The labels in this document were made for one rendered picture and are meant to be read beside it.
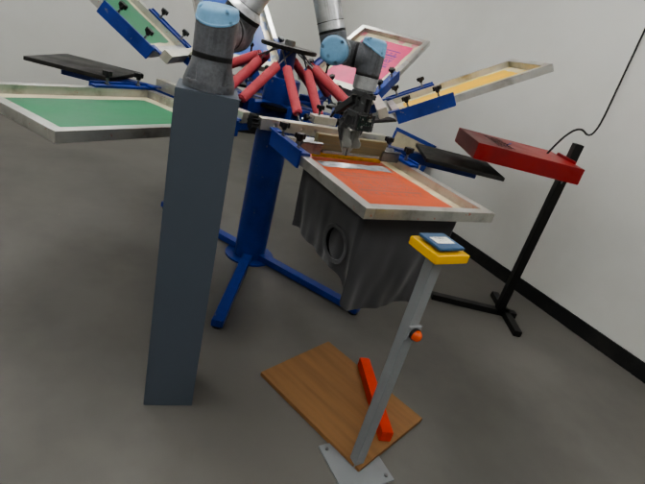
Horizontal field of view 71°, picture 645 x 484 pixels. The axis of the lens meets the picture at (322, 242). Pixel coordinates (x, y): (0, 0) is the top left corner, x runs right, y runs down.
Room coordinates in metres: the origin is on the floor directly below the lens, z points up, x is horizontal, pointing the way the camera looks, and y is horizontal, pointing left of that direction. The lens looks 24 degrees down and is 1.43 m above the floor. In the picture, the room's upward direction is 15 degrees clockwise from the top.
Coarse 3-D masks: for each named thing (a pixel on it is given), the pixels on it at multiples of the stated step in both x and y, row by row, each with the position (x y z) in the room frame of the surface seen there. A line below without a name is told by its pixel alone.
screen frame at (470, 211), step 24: (312, 168) 1.62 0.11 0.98; (408, 168) 2.02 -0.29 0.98; (336, 192) 1.46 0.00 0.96; (456, 192) 1.78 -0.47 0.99; (360, 216) 1.32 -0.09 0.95; (384, 216) 1.35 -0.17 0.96; (408, 216) 1.40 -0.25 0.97; (432, 216) 1.46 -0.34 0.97; (456, 216) 1.52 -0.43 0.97; (480, 216) 1.59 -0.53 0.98
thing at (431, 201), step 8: (352, 160) 2.00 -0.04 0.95; (400, 176) 1.95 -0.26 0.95; (408, 184) 1.84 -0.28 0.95; (416, 184) 1.87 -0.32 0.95; (424, 192) 1.79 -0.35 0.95; (408, 200) 1.62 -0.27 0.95; (416, 200) 1.65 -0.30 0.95; (424, 200) 1.68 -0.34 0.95; (432, 200) 1.71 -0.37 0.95; (440, 200) 1.74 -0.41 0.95
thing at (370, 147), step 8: (320, 136) 1.86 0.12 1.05; (328, 136) 1.89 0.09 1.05; (336, 136) 1.91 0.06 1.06; (328, 144) 1.89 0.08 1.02; (336, 144) 1.91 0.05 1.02; (368, 144) 2.00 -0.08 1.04; (376, 144) 2.02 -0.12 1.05; (384, 144) 2.05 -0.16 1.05; (352, 152) 1.96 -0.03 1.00; (360, 152) 1.98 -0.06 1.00; (368, 152) 2.01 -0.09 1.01; (376, 152) 2.03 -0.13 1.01
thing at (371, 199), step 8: (328, 160) 1.88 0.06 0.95; (336, 160) 1.92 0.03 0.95; (344, 160) 1.95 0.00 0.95; (328, 168) 1.76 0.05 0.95; (336, 168) 1.79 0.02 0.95; (344, 168) 1.83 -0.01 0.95; (336, 176) 1.68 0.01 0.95; (352, 184) 1.63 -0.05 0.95; (360, 192) 1.56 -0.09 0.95; (368, 200) 1.49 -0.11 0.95; (376, 200) 1.52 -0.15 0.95; (384, 200) 1.54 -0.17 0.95; (392, 200) 1.57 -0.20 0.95; (400, 200) 1.60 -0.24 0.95
